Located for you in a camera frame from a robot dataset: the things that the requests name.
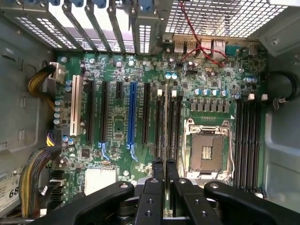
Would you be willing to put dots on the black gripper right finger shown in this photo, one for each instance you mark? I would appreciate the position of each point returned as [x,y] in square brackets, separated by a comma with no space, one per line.
[185,201]

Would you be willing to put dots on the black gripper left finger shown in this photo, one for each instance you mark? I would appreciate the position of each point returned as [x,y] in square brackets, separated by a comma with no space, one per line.
[151,201]

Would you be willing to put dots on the silver chipset heatsink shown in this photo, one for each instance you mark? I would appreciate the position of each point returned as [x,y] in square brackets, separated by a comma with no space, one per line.
[99,180]

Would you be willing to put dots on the silver CPU socket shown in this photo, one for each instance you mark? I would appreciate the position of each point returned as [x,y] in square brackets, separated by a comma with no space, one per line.
[207,150]

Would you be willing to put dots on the long black expansion slot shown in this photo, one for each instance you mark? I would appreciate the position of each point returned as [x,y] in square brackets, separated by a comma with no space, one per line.
[90,112]
[104,112]
[146,112]

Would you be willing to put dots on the blue expansion slot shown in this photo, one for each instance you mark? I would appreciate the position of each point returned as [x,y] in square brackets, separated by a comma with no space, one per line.
[132,112]

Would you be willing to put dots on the green motherboard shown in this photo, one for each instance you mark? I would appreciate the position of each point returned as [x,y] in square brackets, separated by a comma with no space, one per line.
[122,112]

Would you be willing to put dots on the grey metal PC case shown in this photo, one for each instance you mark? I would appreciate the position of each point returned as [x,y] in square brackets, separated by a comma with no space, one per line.
[281,140]

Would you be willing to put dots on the black power connector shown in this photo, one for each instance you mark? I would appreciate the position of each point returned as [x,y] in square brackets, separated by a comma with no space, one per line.
[55,138]

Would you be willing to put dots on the short black expansion slot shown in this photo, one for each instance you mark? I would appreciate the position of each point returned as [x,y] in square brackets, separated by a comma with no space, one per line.
[118,90]

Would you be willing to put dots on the white expansion slot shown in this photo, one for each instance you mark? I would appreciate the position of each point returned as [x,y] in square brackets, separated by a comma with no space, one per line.
[76,105]

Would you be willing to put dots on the white printed label sticker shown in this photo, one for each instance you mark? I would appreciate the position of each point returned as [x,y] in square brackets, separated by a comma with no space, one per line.
[10,189]

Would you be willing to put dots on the silver rear port block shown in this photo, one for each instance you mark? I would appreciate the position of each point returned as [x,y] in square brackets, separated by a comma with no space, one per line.
[201,45]

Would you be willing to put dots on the white power connector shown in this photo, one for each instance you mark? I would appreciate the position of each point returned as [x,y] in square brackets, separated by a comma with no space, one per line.
[56,71]

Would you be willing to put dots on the narrow vented slot cover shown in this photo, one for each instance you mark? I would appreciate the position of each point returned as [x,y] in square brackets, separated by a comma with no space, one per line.
[145,35]

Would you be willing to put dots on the wide vented slot cover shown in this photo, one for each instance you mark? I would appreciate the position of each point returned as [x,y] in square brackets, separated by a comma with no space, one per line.
[39,25]

